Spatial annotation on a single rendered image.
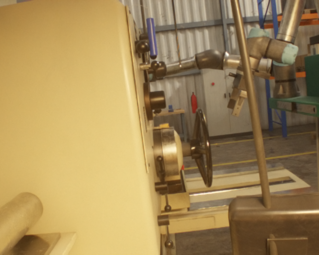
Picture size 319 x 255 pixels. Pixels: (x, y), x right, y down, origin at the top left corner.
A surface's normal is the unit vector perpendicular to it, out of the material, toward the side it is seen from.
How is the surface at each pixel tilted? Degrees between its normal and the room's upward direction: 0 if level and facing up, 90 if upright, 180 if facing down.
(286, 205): 20
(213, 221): 90
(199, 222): 90
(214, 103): 90
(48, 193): 90
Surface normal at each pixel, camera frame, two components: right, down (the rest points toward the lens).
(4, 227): 0.67, -0.74
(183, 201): 0.01, 0.13
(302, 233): -0.19, 0.47
